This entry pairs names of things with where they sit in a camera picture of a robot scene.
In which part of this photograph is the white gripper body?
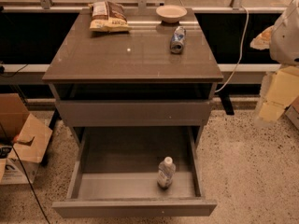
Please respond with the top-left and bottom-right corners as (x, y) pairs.
(269, 0), (299, 65)

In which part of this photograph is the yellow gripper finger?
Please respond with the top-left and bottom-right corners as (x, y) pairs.
(257, 66), (299, 123)
(250, 26), (273, 50)

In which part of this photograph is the clear plastic bottle white cap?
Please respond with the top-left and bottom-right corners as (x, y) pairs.
(157, 157), (176, 189)

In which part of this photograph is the grey drawer cabinet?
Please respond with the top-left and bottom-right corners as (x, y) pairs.
(43, 8), (223, 139)

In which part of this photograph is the closed grey top drawer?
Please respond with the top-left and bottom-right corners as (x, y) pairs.
(55, 100), (211, 127)

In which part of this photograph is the open grey middle drawer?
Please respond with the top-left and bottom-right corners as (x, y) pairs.
(53, 126), (217, 218)

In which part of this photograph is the cardboard box right edge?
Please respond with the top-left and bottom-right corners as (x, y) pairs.
(286, 97), (299, 130)

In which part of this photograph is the crushed blue soda can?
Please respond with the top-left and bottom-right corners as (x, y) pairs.
(170, 26), (186, 54)

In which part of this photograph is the white bowl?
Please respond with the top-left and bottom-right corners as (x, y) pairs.
(156, 5), (187, 23)

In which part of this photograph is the brown chip bag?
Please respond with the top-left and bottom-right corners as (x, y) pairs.
(90, 1), (131, 33)

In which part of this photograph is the brown cardboard box left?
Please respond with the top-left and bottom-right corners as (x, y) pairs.
(0, 93), (52, 185)

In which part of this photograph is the white cable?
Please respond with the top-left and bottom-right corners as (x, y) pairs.
(214, 5), (250, 94)

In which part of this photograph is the black cable on floor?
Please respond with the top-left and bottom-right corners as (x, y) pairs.
(0, 121), (51, 224)

